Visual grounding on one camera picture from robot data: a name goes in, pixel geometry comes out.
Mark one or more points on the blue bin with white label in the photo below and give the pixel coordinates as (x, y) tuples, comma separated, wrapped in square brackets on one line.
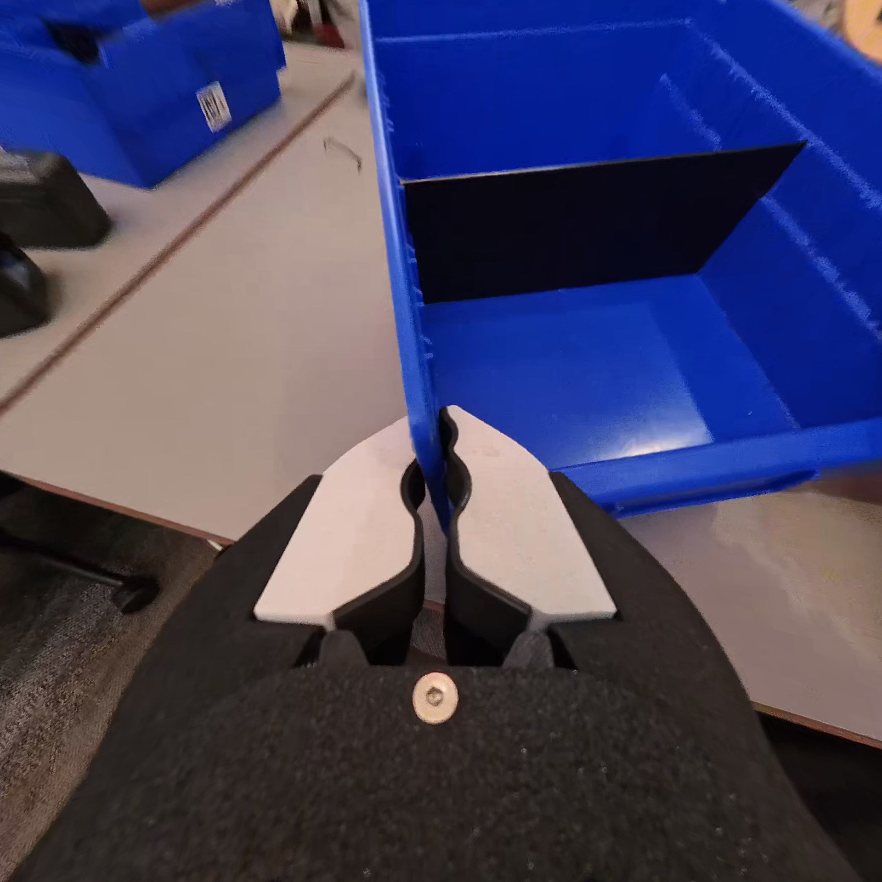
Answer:
[(172, 83)]

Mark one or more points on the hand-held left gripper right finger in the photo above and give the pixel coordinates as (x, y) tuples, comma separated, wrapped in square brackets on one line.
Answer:
[(524, 537)]

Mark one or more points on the tan tape roll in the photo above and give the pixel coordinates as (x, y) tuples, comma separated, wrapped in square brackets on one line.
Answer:
[(865, 27)]

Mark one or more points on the black case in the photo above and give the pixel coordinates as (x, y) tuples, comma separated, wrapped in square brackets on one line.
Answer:
[(48, 207)]

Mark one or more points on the blue plastic bin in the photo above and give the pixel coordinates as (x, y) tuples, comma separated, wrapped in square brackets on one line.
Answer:
[(551, 372), (41, 103)]

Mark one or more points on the black bin divider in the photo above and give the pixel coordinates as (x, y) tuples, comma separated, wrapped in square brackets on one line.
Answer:
[(586, 227)]

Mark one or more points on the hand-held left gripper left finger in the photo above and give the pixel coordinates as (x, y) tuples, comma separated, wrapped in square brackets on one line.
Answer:
[(344, 537)]

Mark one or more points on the black chair base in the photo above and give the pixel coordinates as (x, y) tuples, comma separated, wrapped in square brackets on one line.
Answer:
[(131, 592)]

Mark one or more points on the grey desk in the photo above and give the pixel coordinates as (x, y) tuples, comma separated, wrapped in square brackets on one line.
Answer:
[(138, 220), (262, 358)]

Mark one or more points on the black rounded object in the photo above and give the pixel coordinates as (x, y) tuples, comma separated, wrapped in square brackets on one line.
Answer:
[(20, 289)]

